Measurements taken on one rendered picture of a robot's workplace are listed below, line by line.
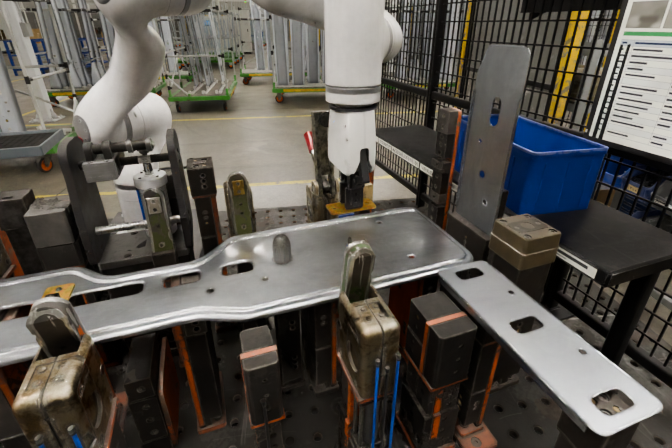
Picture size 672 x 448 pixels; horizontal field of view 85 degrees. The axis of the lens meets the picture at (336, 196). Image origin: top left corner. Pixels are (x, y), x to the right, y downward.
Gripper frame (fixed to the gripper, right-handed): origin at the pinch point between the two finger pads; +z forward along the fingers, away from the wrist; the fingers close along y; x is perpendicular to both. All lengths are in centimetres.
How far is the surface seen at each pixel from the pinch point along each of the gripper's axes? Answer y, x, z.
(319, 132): -15.7, -0.7, -7.0
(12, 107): -414, -205, 50
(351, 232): -4.3, 1.9, 10.4
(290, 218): -69, 3, 40
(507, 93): 3.6, 26.5, -16.0
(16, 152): -27, -55, -6
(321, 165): -14.6, -0.7, -0.3
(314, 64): -679, 195, 45
